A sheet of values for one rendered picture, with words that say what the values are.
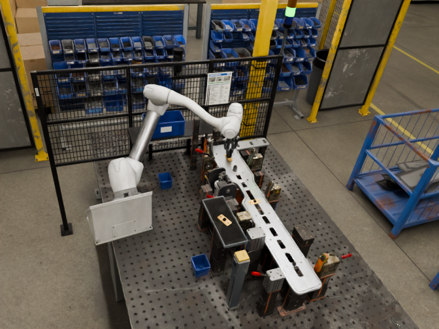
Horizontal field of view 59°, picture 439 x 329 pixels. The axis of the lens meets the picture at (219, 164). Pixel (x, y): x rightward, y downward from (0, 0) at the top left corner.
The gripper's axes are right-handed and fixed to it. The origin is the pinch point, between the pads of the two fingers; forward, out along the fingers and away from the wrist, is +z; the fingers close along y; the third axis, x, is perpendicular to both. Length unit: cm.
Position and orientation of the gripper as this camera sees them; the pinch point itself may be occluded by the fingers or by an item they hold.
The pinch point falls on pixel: (229, 153)
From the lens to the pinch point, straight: 290.0
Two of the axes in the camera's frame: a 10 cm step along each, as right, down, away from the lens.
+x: -3.6, -6.1, 7.1
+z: -1.0, 7.8, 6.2
